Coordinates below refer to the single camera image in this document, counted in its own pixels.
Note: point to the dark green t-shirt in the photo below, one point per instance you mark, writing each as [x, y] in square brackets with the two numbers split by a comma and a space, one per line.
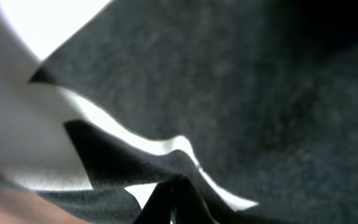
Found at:
[255, 102]

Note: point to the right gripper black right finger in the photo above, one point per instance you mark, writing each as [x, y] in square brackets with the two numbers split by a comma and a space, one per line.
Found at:
[190, 208]

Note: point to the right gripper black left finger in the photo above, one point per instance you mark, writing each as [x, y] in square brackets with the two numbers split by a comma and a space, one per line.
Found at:
[158, 208]

